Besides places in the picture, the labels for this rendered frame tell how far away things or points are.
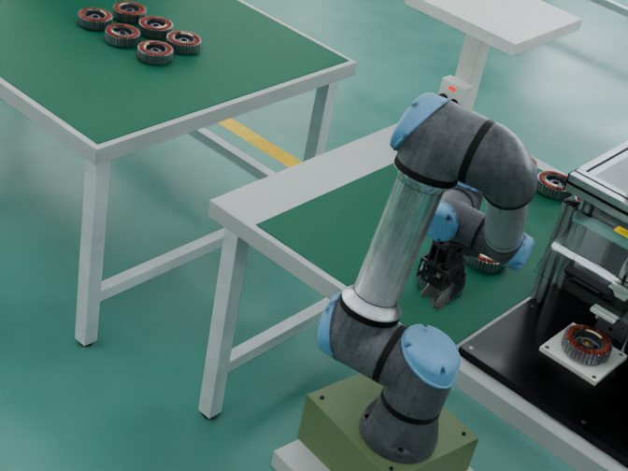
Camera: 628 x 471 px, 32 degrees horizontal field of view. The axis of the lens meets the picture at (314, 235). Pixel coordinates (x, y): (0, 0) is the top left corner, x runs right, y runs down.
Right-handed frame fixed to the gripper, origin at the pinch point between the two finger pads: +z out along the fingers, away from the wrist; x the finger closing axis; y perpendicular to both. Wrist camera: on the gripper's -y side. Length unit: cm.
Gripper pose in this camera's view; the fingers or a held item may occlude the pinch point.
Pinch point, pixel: (438, 303)
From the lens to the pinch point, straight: 252.5
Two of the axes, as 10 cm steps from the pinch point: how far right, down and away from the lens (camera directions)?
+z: -1.7, 8.2, 5.5
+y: -6.7, 3.2, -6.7
